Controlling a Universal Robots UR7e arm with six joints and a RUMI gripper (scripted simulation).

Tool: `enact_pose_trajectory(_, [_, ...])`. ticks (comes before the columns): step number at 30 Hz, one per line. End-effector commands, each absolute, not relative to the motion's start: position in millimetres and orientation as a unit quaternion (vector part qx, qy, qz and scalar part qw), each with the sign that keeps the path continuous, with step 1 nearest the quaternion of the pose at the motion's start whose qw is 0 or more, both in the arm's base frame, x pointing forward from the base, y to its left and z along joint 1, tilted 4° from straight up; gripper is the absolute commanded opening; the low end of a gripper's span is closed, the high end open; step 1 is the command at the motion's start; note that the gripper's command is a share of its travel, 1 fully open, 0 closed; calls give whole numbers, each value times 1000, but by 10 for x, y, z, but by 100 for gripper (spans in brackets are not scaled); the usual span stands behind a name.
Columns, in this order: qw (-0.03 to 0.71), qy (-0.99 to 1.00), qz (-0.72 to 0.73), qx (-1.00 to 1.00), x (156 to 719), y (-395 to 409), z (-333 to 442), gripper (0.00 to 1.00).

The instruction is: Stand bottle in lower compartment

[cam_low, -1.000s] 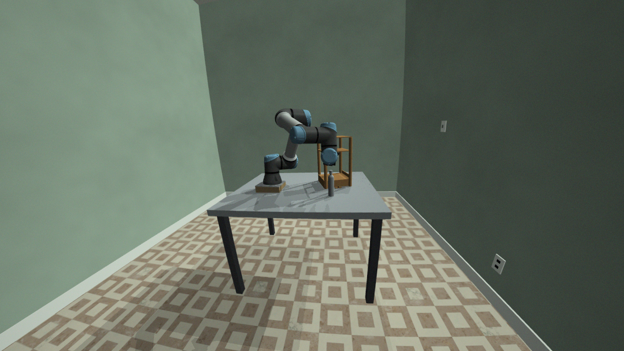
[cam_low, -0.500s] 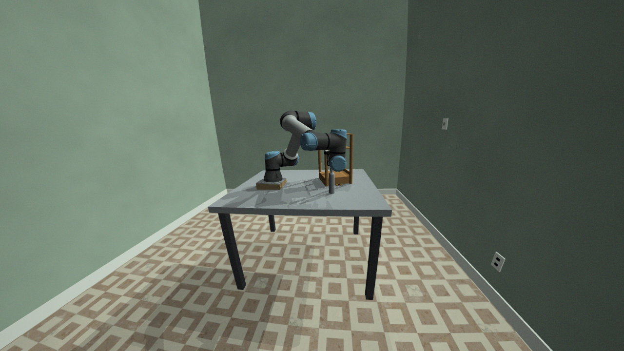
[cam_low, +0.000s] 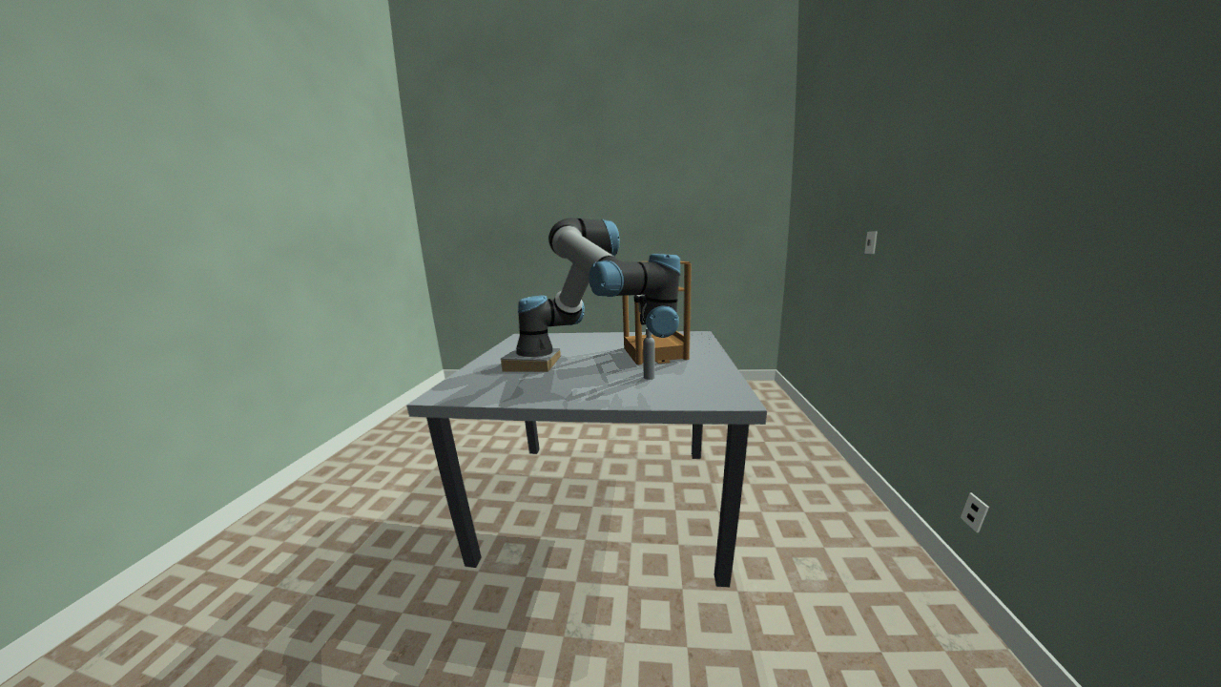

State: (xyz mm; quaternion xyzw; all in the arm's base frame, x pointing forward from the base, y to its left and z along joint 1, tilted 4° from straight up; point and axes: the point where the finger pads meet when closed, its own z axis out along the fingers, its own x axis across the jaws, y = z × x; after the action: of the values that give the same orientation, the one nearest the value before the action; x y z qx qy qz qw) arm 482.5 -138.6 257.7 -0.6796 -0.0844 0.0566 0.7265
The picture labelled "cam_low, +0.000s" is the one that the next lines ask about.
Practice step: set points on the small wooden shelving unit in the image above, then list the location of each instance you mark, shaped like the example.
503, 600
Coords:
675, 347

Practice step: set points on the grey bottle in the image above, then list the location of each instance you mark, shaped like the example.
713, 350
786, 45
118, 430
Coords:
648, 356

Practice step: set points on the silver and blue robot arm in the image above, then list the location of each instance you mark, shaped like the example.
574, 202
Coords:
598, 241

